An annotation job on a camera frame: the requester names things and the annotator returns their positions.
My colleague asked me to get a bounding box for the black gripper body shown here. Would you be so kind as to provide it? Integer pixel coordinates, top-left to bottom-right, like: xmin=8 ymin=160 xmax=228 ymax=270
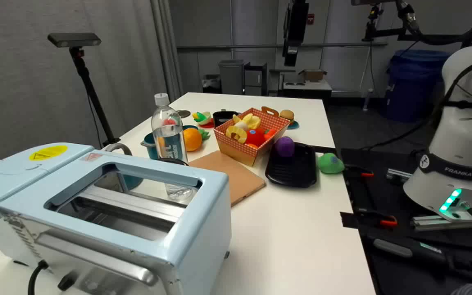
xmin=283 ymin=0 xmax=311 ymax=52

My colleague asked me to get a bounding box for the black bowl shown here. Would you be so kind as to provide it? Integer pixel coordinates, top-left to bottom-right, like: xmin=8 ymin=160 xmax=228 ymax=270
xmin=211 ymin=107 xmax=241 ymax=127

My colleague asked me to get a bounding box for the green and red plush toy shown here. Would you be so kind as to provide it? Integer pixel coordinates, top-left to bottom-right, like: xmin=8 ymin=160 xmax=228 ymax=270
xmin=191 ymin=109 xmax=216 ymax=130

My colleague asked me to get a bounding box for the small cardboard box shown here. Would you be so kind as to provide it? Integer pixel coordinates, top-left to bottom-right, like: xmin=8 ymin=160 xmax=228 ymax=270
xmin=298 ymin=67 xmax=327 ymax=83

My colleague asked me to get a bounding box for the grey bin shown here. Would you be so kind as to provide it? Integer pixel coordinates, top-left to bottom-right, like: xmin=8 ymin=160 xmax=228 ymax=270
xmin=218 ymin=57 xmax=246 ymax=94

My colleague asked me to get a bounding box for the red plush apple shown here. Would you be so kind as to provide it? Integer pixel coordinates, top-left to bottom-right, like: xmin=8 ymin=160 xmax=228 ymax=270
xmin=244 ymin=129 xmax=267 ymax=148

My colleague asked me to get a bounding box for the purple plush fruit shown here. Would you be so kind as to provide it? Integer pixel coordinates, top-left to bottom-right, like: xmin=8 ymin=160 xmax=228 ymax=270
xmin=273 ymin=135 xmax=296 ymax=158

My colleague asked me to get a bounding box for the red food basket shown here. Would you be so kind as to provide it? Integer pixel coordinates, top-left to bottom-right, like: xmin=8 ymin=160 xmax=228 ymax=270
xmin=213 ymin=104 xmax=291 ymax=166

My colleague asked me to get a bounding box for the green plush fruit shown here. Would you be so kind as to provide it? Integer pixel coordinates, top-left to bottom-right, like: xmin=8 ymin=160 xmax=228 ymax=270
xmin=316 ymin=150 xmax=347 ymax=176

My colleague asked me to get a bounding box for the black rectangular tray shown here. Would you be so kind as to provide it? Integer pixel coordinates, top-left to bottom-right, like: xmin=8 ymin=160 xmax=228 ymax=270
xmin=264 ymin=140 xmax=319 ymax=188

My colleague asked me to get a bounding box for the blue trash bin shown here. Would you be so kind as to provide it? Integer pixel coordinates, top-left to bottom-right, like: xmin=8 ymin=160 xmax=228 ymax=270
xmin=383 ymin=47 xmax=452 ymax=122

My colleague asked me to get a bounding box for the orange plush fruit with leaf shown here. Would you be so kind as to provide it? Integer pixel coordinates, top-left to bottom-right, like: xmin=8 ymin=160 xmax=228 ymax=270
xmin=182 ymin=126 xmax=211 ymax=153

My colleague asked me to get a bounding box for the brown cutting board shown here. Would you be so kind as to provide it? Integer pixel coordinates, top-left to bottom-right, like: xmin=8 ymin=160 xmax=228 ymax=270
xmin=187 ymin=150 xmax=267 ymax=207

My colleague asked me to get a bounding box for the clear plastic water bottle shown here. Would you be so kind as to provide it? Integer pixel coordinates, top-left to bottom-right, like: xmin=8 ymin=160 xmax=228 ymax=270
xmin=149 ymin=91 xmax=190 ymax=165

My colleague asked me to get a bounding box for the teal cup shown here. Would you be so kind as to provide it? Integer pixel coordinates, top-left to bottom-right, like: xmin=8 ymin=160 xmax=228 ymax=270
xmin=141 ymin=130 xmax=160 ymax=160

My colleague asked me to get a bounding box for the black tripod stand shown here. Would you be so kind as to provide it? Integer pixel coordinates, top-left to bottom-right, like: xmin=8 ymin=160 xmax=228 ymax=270
xmin=69 ymin=45 xmax=134 ymax=157

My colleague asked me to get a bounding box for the long black bar clamp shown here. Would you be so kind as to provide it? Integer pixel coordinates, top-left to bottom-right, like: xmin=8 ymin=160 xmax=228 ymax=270
xmin=370 ymin=235 xmax=472 ymax=281

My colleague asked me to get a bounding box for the light blue toaster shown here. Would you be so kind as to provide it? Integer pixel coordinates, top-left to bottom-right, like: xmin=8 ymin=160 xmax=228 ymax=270
xmin=0 ymin=142 xmax=232 ymax=295

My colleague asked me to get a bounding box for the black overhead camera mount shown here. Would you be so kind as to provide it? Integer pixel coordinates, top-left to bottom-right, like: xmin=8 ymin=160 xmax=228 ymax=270
xmin=349 ymin=0 xmax=421 ymax=42

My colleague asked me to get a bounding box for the black clamp orange handle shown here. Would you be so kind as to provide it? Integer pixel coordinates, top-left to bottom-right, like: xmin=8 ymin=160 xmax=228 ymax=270
xmin=347 ymin=165 xmax=377 ymax=183
xmin=354 ymin=206 xmax=400 ymax=229

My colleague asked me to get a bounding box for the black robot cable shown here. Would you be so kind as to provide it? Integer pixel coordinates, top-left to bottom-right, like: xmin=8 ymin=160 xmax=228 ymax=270
xmin=364 ymin=12 xmax=472 ymax=152

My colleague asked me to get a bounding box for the black camera on stand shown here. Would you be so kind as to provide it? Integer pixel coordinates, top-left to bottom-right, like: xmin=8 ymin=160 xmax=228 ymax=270
xmin=46 ymin=30 xmax=103 ymax=48

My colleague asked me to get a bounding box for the silver metal rail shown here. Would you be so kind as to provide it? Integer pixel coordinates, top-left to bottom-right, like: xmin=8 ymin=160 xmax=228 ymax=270
xmin=409 ymin=211 xmax=472 ymax=232

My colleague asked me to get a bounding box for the black toaster power cord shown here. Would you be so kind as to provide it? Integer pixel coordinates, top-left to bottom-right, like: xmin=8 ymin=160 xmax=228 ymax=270
xmin=26 ymin=258 xmax=49 ymax=295

